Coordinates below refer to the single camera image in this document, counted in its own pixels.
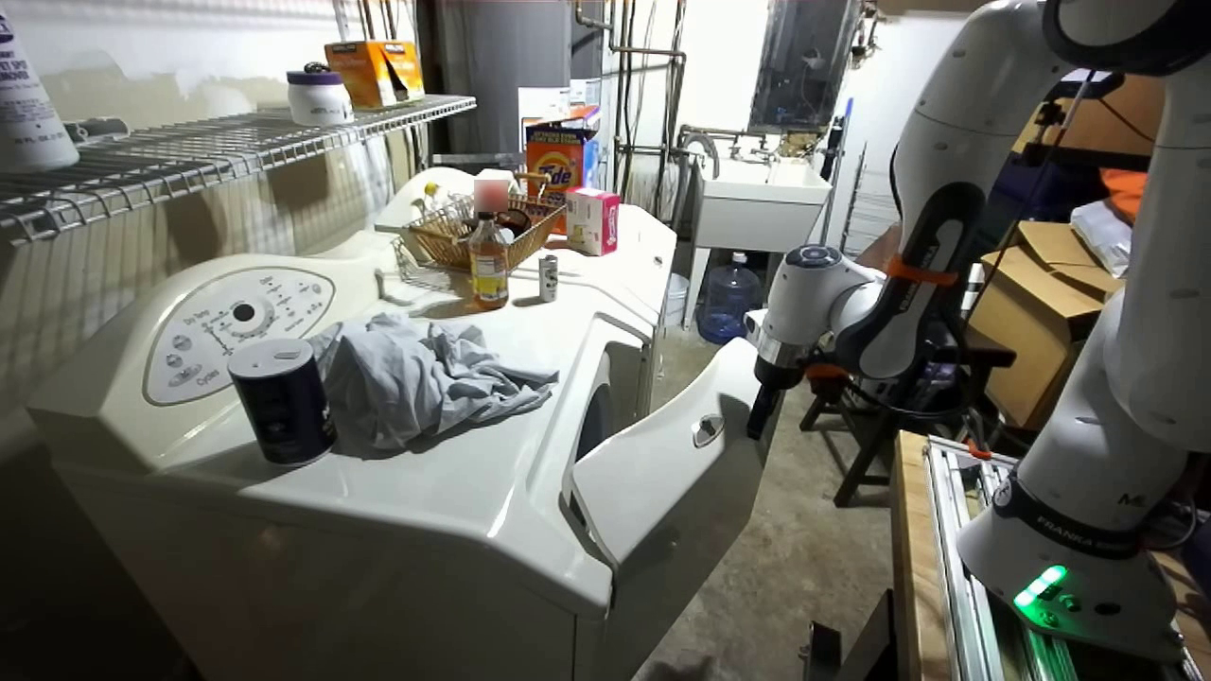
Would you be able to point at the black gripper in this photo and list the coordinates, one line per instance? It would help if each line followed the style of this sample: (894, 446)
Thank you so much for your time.
(772, 385)

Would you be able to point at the white washing machine door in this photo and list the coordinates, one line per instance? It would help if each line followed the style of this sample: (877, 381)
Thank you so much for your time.
(664, 494)

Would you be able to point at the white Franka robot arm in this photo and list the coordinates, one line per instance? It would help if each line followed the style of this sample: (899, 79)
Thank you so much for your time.
(1109, 428)

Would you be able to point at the white dryer machine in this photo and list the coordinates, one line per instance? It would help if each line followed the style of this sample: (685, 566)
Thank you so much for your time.
(617, 276)

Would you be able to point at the white washing machine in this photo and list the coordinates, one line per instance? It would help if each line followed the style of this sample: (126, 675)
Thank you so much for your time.
(419, 517)

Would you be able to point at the black folding stool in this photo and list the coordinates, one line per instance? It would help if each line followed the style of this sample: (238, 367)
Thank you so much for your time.
(883, 416)

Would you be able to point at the wooden board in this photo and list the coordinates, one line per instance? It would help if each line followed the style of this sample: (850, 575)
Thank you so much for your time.
(917, 568)

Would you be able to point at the white utility sink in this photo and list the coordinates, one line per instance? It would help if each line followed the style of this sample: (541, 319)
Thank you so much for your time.
(743, 211)

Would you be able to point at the small metal can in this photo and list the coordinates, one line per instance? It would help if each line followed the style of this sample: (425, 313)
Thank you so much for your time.
(548, 276)

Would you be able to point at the pink carton box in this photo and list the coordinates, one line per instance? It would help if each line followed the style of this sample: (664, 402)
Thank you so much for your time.
(590, 222)

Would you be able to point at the small cardboard box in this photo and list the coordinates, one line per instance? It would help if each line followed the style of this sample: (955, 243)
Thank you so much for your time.
(1027, 333)

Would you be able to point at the amber liquid bottle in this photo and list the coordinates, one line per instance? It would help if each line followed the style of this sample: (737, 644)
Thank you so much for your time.
(489, 265)

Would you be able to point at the blue detergent box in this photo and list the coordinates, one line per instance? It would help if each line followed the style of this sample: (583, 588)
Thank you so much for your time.
(590, 144)

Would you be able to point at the orange baking soda box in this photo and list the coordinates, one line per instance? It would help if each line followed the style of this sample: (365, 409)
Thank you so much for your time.
(553, 164)

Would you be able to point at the red lidded jar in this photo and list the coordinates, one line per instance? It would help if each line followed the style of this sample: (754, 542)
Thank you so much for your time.
(495, 199)

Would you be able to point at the grey crumpled cloth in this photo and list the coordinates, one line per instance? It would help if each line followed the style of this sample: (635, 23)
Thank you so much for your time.
(401, 385)

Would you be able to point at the wicker basket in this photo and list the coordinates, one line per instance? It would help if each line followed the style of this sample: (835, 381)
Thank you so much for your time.
(439, 243)

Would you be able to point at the clear bottle with yellow cap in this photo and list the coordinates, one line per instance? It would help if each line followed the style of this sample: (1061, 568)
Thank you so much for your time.
(436, 211)

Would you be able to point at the orange fabric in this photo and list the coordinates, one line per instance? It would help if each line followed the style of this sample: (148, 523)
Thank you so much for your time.
(1123, 192)

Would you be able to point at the grey water heater tank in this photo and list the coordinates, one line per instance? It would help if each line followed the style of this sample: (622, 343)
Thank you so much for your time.
(503, 69)

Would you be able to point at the large cardboard box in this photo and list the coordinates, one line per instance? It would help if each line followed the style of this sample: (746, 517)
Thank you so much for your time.
(1109, 117)

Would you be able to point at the dark cylindrical canister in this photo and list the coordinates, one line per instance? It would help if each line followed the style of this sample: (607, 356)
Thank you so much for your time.
(286, 402)

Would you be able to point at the orange package on shelf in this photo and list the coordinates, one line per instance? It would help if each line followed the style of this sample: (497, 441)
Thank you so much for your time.
(365, 72)

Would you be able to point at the oval washer control panel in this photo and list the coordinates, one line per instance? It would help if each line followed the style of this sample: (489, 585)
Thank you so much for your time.
(238, 332)

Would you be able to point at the white jar with dark lid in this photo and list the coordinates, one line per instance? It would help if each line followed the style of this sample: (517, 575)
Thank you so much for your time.
(319, 96)

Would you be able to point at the large white plastic bottle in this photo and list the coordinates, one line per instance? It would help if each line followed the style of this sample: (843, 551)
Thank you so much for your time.
(28, 108)

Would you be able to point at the aluminium frame rail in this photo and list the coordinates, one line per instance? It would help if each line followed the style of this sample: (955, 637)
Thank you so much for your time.
(966, 555)

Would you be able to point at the metal wall pipes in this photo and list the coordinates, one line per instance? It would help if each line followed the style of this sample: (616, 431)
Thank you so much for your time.
(657, 98)

